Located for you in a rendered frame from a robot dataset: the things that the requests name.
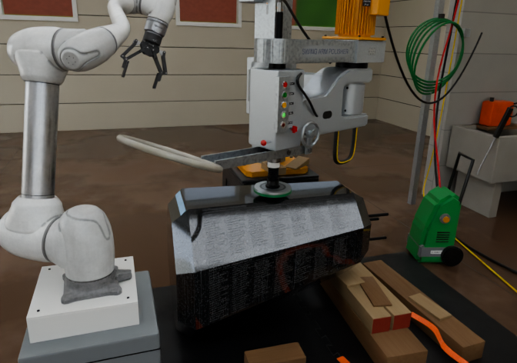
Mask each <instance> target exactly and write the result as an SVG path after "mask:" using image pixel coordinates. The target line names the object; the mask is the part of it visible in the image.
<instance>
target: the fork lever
mask: <svg viewBox="0 0 517 363"><path fill-rule="evenodd" d="M300 154H305V146H303V145H300V146H299V147H295V148H288V149H285V150H281V151H277V152H274V151H268V152H267V151H266V150H265V148H261V147H253V148H244V149H239V150H234V151H229V152H220V153H215V154H210V155H201V159H205V160H208V161H210V162H214V164H218V165H221V166H222V167H223V169H227V168H234V167H238V166H242V165H250V164H254V163H258V162H265V161H269V160H274V159H278V158H285V157H289V156H293V155H300Z"/></svg>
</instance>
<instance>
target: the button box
mask: <svg viewBox="0 0 517 363"><path fill-rule="evenodd" d="M284 81H286V82H287V83H288V85H287V87H286V88H283V87H282V83H283V82H284ZM289 91H290V76H276V77H275V117H274V132H275V133H280V132H287V131H288V123H289ZM283 92H287V97H286V98H283V97H282V93H283ZM283 102H286V107H285V108H282V103H283ZM282 112H285V113H286V117H285V118H282V117H281V114H282ZM282 122H285V127H284V128H281V123H282Z"/></svg>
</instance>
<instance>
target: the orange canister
mask: <svg viewBox="0 0 517 363"><path fill-rule="evenodd" d="M513 103H514V102H511V101H506V100H494V98H493V97H490V100H489V101H484V102H483V103H482V110H481V114H480V119H479V125H477V124H474V125H477V126H476V128H480V129H483V130H486V131H493V130H496V129H497V127H498V125H499V123H500V121H501V119H502V117H503V115H504V114H505V111H506V109H507V108H508V107H510V106H512V105H514V104H513ZM511 120H512V118H510V117H509V120H508V121H507V123H506V125H505V127H504V128H503V130H508V129H517V124H512V123H511Z"/></svg>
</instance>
